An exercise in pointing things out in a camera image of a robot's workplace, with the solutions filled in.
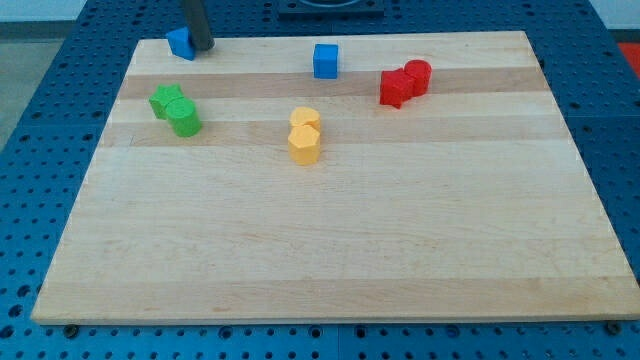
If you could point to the blue cube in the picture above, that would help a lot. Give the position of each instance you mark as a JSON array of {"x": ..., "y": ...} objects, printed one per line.
[{"x": 325, "y": 61}]

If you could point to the red star block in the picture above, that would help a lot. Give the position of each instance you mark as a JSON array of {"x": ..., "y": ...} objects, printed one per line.
[{"x": 396, "y": 87}]

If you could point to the green star block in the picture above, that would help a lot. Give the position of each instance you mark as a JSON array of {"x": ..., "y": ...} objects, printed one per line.
[{"x": 162, "y": 97}]

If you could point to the yellow hexagon block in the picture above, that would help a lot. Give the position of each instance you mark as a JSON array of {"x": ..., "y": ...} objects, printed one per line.
[{"x": 304, "y": 144}]

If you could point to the yellow heart block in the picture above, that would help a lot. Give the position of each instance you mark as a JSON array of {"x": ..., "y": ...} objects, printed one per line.
[{"x": 302, "y": 115}]

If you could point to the wooden board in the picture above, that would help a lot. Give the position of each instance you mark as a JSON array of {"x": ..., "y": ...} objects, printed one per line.
[{"x": 470, "y": 203}]

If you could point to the red cylinder block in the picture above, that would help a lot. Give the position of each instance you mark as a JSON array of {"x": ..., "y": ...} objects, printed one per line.
[{"x": 420, "y": 71}]

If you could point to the green cylinder block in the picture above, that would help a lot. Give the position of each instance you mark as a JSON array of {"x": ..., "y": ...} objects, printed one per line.
[{"x": 183, "y": 117}]

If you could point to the blue triangular block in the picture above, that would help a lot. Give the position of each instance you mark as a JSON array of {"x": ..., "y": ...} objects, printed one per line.
[{"x": 180, "y": 43}]

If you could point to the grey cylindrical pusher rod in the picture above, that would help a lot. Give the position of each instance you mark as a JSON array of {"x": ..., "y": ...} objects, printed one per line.
[{"x": 197, "y": 21}]

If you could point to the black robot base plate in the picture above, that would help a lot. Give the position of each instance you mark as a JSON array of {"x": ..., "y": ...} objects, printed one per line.
[{"x": 294, "y": 9}]

